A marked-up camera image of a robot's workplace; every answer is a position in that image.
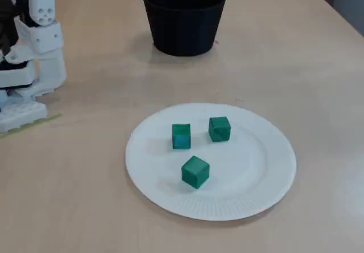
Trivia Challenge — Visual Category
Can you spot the green cube block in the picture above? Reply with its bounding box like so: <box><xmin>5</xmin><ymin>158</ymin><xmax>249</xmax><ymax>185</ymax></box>
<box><xmin>208</xmin><ymin>116</ymin><xmax>231</xmax><ymax>143</ymax></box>
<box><xmin>171</xmin><ymin>123</ymin><xmax>192</xmax><ymax>150</ymax></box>
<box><xmin>181</xmin><ymin>155</ymin><xmax>210</xmax><ymax>190</ymax></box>

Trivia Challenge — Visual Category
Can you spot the white paper plate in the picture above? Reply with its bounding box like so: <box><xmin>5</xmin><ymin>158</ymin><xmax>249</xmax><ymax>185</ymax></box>
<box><xmin>125</xmin><ymin>102</ymin><xmax>297</xmax><ymax>222</ymax></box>

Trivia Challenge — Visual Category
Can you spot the black round pot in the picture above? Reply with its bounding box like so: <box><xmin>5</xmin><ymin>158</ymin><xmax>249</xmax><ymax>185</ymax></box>
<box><xmin>142</xmin><ymin>0</ymin><xmax>228</xmax><ymax>57</ymax></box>

